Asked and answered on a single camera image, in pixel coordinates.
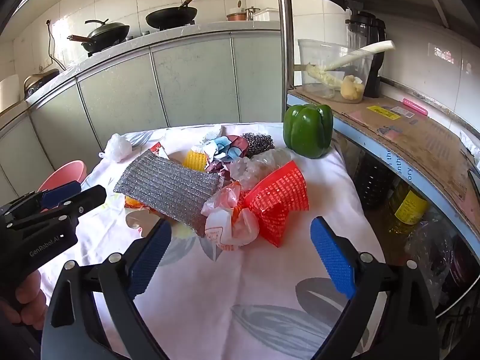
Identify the white rectangular container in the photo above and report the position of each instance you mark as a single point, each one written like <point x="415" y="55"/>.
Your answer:
<point x="267" y="14"/>

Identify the yellow foam net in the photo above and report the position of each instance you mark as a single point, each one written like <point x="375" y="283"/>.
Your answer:
<point x="195" y="159"/>

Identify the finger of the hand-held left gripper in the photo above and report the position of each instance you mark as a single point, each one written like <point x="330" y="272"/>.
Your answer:
<point x="60" y="189"/>
<point x="88" y="197"/>

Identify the person's left hand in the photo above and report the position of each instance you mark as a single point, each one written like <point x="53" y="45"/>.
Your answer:
<point x="33" y="300"/>

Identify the grey kitchen cabinet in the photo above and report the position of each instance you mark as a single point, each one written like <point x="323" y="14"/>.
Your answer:
<point x="187" y="82"/>

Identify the steel pot with lid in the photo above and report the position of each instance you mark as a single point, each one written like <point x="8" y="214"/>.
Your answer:
<point x="253" y="13"/>

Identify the silver scouring cloth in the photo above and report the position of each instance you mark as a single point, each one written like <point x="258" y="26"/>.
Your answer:
<point x="168" y="187"/>

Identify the crumpled colourful paper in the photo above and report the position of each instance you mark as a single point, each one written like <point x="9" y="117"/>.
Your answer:
<point x="225" y="148"/>

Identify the corn cob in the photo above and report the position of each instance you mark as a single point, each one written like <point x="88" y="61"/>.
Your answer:
<point x="322" y="77"/>

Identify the clear plastic bag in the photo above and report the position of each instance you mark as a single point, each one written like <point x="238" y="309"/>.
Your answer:
<point x="427" y="255"/>

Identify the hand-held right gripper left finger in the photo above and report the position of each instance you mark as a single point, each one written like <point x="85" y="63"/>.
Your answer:
<point x="150" y="258"/>

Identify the yellow potato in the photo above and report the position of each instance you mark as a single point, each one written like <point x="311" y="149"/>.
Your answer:
<point x="350" y="90"/>

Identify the rice cooker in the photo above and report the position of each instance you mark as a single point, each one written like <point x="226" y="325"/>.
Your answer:
<point x="37" y="82"/>

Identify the green bell pepper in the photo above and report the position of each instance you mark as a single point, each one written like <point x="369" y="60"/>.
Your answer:
<point x="307" y="131"/>

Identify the black wok with lid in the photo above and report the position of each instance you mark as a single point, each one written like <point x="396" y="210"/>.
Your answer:
<point x="105" y="33"/>

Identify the pink plastic bucket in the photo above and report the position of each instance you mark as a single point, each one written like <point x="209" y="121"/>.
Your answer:
<point x="63" y="174"/>

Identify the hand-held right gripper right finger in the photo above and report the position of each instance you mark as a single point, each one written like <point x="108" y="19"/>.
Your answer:
<point x="333" y="258"/>

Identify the copper pot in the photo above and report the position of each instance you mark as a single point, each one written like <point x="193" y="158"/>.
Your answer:
<point x="236" y="17"/>

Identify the oil bottle yellow label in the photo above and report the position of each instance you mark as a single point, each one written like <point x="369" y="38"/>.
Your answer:
<point x="408" y="206"/>

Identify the brown cardboard sheet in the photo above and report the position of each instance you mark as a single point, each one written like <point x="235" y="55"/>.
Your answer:
<point x="412" y="138"/>

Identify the clear plastic container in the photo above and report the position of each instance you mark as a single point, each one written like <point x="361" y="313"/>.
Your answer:
<point x="318" y="56"/>

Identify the white leek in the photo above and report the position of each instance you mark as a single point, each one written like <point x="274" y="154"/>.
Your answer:
<point x="375" y="48"/>

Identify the clear plastic wrap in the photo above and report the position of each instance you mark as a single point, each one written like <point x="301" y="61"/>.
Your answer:
<point x="255" y="165"/>

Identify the red medicine box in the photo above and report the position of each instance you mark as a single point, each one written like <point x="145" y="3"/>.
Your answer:
<point x="160" y="150"/>

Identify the red printed mesh bag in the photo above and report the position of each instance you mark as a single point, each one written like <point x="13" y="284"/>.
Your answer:
<point x="279" y="202"/>

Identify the white box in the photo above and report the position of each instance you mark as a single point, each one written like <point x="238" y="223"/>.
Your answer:
<point x="9" y="92"/>

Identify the steel wool scrubber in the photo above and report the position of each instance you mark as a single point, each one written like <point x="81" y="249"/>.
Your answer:
<point x="258" y="142"/>

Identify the pink pen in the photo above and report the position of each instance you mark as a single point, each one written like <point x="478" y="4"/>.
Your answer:
<point x="414" y="107"/>

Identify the black plastic basket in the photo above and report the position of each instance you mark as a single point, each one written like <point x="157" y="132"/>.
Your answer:
<point x="375" y="183"/>

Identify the black blender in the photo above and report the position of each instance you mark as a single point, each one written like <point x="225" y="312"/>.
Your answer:
<point x="369" y="26"/>

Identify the white floral cloth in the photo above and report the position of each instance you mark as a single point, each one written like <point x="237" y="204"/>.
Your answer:
<point x="262" y="288"/>

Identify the crumpled white plastic bag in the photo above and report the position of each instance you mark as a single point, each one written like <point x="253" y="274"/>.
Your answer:
<point x="116" y="148"/>

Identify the metal shelf rack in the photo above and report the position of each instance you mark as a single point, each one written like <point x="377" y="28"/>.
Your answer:
<point x="287" y="45"/>

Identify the black frying pan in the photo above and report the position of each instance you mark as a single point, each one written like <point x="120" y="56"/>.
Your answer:
<point x="170" y="17"/>

